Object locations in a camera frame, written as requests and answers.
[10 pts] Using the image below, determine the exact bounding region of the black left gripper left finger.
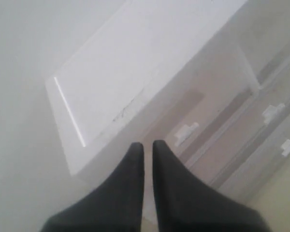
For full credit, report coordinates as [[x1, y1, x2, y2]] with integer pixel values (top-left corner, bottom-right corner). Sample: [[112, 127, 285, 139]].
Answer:
[[42, 143, 145, 232]]

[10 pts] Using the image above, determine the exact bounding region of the top left clear drawer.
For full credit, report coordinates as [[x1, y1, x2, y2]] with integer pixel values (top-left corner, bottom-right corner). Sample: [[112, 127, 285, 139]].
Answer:
[[143, 41, 258, 170]]

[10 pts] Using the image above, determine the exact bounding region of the white plastic drawer cabinet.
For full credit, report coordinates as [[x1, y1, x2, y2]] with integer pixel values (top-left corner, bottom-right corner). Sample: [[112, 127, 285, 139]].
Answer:
[[44, 0, 290, 203]]

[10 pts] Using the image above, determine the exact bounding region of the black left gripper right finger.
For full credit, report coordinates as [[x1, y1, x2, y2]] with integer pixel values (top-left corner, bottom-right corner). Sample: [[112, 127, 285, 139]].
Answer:
[[152, 140, 271, 232]]

